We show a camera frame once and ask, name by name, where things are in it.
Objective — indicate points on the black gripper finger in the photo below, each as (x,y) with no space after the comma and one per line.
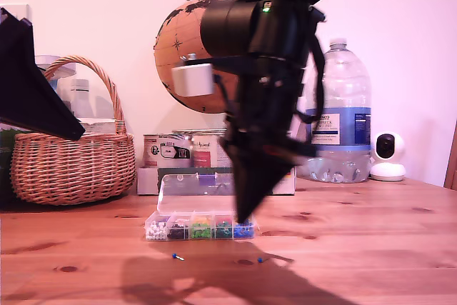
(32,87)

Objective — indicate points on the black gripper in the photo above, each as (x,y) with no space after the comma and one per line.
(271,105)

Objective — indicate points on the blue round-head pin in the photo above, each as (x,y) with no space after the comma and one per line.
(260,259)
(174,256)

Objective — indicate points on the clear plastic packet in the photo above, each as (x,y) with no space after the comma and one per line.
(68,73)

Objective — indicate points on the tin can with red label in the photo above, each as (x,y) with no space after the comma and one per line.
(207,151)

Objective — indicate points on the clear bottle with grey cap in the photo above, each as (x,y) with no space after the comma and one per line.
(84,101)

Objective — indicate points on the small white cardboard box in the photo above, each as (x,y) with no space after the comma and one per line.
(100,125)

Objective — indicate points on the tin can with black pictogram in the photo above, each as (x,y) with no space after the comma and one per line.
(168,151)

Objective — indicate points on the cardboard can tray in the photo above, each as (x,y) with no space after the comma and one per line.
(148,180)

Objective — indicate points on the clear plastic pin box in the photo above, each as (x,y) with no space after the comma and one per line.
(157,233)

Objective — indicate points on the large clear water bottle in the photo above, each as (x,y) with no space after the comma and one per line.
(346,87)

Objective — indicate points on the cork globe on metal stand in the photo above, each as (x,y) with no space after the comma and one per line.
(171,51)

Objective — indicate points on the white light switch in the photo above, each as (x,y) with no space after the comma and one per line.
(21,10)

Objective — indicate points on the pale grey camera box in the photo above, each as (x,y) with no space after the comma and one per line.
(193,80)

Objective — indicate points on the small white round camera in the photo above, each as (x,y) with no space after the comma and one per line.
(387,171)

